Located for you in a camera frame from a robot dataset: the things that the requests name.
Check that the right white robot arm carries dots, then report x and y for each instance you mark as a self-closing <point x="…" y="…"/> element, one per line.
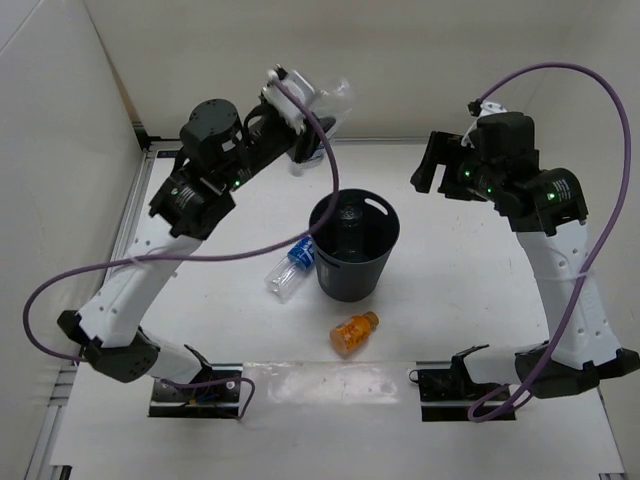
<point x="552" y="230"/>

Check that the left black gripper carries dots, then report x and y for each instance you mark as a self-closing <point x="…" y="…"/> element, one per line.
<point x="302" y="144"/>

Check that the dark grey plastic bin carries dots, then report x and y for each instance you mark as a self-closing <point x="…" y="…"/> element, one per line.
<point x="352" y="282"/>

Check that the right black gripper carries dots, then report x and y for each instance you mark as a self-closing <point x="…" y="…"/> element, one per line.
<point x="441" y="150"/>

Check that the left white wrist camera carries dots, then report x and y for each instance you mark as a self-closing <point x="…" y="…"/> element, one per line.
<point x="284" y="90"/>

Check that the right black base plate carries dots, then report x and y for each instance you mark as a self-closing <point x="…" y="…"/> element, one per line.
<point x="442" y="397"/>

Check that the orange juice bottle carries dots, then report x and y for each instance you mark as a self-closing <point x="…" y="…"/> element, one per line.
<point x="349" y="336"/>

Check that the clear bottle green blue label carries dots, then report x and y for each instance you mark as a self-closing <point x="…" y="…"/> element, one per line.
<point x="331" y="109"/>

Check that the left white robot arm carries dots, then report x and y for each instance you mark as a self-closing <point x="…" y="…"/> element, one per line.
<point x="221" y="151"/>

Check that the clear bottle without label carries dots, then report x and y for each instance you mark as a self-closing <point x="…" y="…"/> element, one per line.
<point x="350" y="233"/>

